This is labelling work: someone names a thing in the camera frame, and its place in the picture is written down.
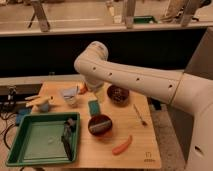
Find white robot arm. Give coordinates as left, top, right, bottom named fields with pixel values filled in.
left=74, top=41, right=213, bottom=171

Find black brush in tray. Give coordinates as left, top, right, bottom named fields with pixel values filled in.
left=61, top=118, right=76, bottom=160

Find distant green tray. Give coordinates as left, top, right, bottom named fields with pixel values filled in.
left=134, top=15, right=156, bottom=24

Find green plastic tray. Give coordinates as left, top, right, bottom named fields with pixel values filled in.
left=6, top=112, right=80, bottom=167

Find dark red bowl with beans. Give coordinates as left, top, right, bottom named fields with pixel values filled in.
left=107, top=85, right=129, bottom=106

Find orange fruit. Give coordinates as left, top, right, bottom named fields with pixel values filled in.
left=79, top=83, right=88, bottom=94

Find green sponge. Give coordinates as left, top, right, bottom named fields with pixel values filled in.
left=88, top=100, right=100, bottom=116

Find dark red bowl with sponge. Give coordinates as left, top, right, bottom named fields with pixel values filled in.
left=88, top=114, right=113, bottom=137

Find small fork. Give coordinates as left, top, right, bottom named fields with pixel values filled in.
left=133, top=104, right=148, bottom=126

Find orange carrot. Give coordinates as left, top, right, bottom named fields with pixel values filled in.
left=112, top=136, right=132, bottom=155

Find blue toy figure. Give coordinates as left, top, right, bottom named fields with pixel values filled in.
left=38, top=101, right=50, bottom=112

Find wooden spatula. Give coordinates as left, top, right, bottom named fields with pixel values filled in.
left=25, top=95, right=53, bottom=107

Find blue box on floor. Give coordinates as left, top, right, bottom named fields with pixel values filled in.
left=15, top=108, right=31, bottom=126

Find black cables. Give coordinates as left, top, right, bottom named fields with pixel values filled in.
left=0, top=99, right=21, bottom=151

